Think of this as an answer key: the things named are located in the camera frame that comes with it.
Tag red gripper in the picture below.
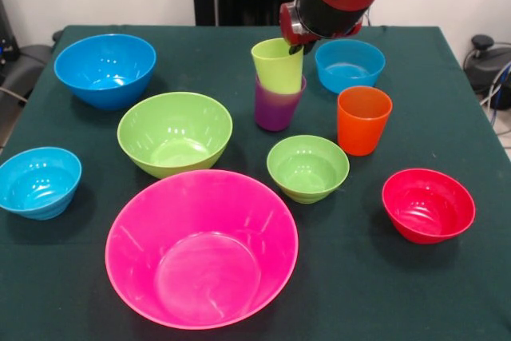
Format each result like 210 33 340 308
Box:
279 1 320 56

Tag lime green cup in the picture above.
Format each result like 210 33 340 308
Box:
251 38 305 94

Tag purple cup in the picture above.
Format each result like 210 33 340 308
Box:
254 75 307 133

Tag medium blue bowl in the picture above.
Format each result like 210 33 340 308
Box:
314 38 386 95

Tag orange cup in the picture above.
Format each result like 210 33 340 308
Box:
336 85 394 157

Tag small green bowl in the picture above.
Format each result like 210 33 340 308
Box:
266 134 351 204

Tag large green bowl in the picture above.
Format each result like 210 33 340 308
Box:
117 91 234 180

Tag black wheel base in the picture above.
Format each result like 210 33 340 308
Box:
0 30 65 118
465 34 511 110

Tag large blue bowl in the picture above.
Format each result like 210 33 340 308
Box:
53 34 157 111

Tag small red-pink bowl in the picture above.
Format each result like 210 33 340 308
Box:
381 168 477 245

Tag large pink bowl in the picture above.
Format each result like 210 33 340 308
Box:
105 169 300 331

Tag dark green table cloth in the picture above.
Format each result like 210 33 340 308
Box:
0 25 511 341

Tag small light blue bowl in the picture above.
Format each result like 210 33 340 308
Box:
0 146 83 221

